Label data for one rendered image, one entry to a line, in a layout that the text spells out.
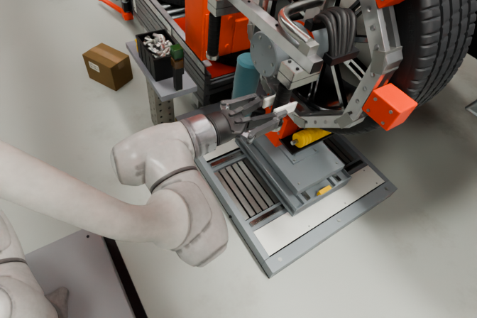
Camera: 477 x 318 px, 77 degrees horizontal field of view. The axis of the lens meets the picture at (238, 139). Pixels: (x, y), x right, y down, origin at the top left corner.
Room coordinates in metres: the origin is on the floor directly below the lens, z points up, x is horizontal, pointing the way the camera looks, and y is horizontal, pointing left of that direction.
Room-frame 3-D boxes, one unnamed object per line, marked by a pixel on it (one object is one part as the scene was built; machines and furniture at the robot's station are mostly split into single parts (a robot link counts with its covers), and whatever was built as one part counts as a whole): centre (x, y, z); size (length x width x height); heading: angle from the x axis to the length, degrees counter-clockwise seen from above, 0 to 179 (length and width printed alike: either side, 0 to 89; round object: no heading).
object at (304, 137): (0.83, -0.31, 0.51); 0.29 x 0.06 x 0.06; 131
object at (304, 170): (0.97, -0.28, 0.32); 0.40 x 0.30 x 0.28; 41
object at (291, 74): (0.60, -0.11, 0.93); 0.09 x 0.05 x 0.05; 131
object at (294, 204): (0.97, -0.28, 0.13); 0.50 x 0.36 x 0.10; 41
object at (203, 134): (0.42, 0.09, 0.83); 0.09 x 0.06 x 0.09; 41
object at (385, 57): (0.86, -0.15, 0.85); 0.54 x 0.07 x 0.54; 41
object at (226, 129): (0.47, 0.03, 0.83); 0.09 x 0.08 x 0.07; 131
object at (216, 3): (0.85, 0.11, 0.93); 0.09 x 0.05 x 0.05; 131
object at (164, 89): (1.12, 0.43, 0.44); 0.43 x 0.17 x 0.03; 41
